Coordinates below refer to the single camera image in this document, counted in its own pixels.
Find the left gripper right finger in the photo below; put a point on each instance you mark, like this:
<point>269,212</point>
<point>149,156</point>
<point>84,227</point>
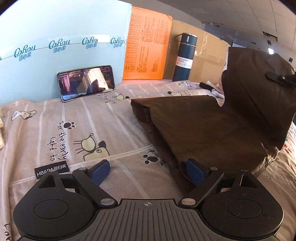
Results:
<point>205,180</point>

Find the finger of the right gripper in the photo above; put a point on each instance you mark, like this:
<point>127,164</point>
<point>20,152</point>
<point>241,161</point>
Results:
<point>287,81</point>

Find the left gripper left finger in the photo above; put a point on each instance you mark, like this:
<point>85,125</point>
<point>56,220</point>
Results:
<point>89,181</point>

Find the brown leather jacket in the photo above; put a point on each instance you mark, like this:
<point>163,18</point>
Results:
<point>246,132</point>

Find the cartoon print bed sheet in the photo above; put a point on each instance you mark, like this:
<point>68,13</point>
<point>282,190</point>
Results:
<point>46,142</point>

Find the large cardboard box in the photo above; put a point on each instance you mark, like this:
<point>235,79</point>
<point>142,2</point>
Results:
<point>209,57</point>

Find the black remote stick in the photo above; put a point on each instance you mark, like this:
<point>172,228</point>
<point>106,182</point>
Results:
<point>206,86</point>

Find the black smartphone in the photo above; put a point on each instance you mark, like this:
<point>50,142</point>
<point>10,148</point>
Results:
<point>85,81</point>

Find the dark blue thermos bottle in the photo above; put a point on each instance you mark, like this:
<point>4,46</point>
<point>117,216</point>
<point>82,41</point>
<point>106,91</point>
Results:
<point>185,56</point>

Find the orange printed board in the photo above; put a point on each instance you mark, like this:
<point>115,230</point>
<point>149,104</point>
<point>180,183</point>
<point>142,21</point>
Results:
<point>147,45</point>

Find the light blue foam board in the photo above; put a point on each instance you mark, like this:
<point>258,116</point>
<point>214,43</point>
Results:
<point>39,39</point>

